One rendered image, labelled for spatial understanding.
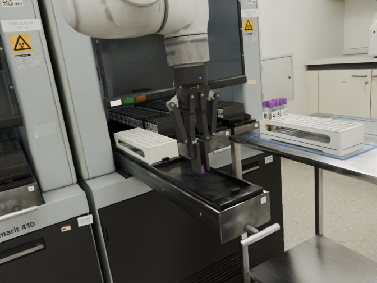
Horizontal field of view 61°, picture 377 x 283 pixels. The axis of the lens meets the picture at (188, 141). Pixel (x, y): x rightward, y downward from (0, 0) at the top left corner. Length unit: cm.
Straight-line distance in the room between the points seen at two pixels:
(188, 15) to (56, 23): 55
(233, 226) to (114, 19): 44
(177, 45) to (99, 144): 57
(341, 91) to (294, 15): 83
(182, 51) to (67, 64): 51
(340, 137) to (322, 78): 249
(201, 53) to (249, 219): 35
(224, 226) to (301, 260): 79
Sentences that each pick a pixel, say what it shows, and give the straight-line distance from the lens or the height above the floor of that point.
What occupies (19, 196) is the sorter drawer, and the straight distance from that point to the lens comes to 102.
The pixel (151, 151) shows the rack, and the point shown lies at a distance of 92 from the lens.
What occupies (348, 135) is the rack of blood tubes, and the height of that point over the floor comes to 87.
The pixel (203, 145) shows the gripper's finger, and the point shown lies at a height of 91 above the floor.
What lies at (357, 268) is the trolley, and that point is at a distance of 141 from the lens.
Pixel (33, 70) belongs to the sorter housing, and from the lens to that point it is 107.
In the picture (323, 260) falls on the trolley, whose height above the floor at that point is 28.
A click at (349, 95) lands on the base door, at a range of 320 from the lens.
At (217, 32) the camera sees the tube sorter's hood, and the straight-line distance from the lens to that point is 131.
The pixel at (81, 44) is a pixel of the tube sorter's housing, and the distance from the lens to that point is 110.
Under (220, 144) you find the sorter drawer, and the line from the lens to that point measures 125.
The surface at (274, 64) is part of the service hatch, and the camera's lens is 312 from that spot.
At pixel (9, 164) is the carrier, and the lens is 108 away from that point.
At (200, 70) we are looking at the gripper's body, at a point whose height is 107.
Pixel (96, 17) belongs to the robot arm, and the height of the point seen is 118.
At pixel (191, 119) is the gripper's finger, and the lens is 69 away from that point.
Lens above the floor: 111
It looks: 15 degrees down
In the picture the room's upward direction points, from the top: 7 degrees counter-clockwise
